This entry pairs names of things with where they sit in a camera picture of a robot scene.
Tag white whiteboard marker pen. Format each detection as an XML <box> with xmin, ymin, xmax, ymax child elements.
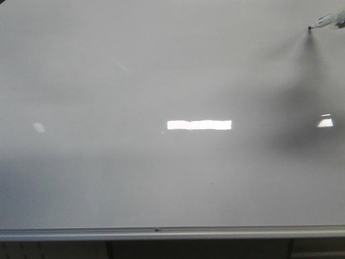
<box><xmin>308</xmin><ymin>9</ymin><xmax>344</xmax><ymax>31</ymax></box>

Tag white whiteboard with aluminium frame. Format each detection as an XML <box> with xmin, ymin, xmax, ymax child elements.
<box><xmin>1</xmin><ymin>1</ymin><xmax>344</xmax><ymax>241</ymax></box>

